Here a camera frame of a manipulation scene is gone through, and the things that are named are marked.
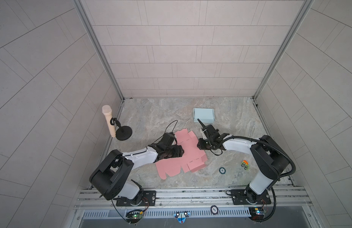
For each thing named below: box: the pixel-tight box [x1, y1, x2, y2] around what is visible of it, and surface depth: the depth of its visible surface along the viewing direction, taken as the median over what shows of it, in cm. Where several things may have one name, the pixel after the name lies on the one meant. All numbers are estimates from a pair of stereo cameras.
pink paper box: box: [155, 128, 208, 181], surface depth 84 cm
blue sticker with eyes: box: [173, 211, 191, 224], surface depth 67 cm
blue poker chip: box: [218, 166, 226, 175], surface depth 82 cm
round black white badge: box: [210, 205, 219, 216], surface depth 69 cm
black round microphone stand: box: [109, 117, 133, 142], surface depth 94 cm
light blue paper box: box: [193, 107, 215, 124], surface depth 105 cm
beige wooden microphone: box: [101, 104, 116, 138], surface depth 77 cm
